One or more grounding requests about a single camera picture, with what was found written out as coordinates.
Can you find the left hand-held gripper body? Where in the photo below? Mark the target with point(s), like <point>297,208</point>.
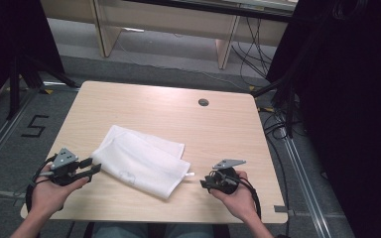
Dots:
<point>63,160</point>

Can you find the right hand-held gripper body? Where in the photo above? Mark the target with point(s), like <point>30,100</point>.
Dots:
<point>226,181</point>

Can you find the white towel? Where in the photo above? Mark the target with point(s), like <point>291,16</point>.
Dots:
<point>142,162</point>

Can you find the person's right hand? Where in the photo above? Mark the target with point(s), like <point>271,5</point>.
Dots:
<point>239,201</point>

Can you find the person's left hand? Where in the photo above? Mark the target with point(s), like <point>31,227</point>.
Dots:
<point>48,198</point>

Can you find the grey tape strip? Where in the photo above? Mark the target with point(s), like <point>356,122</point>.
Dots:
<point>280,209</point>

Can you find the person's legs in jeans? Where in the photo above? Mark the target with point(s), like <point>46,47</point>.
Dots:
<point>152,231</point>

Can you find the round grey table grommet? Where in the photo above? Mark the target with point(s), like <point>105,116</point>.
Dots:
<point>203,102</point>

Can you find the black metal stand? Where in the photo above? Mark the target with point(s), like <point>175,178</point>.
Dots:
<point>14,86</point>
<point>289,109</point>

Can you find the dark curtain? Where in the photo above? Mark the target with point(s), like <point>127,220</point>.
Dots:
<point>10,36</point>
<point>350,109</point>

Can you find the light wooden desk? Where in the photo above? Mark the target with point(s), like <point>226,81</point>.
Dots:
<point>165,23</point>

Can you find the metal floor rail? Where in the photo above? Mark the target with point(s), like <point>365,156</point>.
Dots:
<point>306,185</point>
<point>0,137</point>

